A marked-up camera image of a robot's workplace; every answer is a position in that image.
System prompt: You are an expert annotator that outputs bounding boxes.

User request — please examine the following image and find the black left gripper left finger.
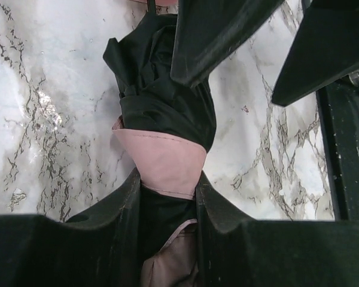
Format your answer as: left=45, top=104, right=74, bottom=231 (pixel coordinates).
left=0, top=170, right=140, bottom=286

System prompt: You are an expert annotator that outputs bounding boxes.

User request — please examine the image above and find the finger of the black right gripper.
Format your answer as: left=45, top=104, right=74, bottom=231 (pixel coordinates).
left=272, top=1, right=359, bottom=106
left=171, top=0, right=283, bottom=87

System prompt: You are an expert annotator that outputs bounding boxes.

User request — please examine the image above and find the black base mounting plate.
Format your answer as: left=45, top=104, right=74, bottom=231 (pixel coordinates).
left=317, top=70, right=359, bottom=221

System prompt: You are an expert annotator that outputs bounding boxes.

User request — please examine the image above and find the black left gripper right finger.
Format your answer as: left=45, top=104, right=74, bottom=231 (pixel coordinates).
left=196, top=175, right=359, bottom=286

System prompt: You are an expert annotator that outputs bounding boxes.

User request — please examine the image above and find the pink folding umbrella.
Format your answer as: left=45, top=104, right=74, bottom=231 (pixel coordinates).
left=103, top=12, right=217, bottom=286

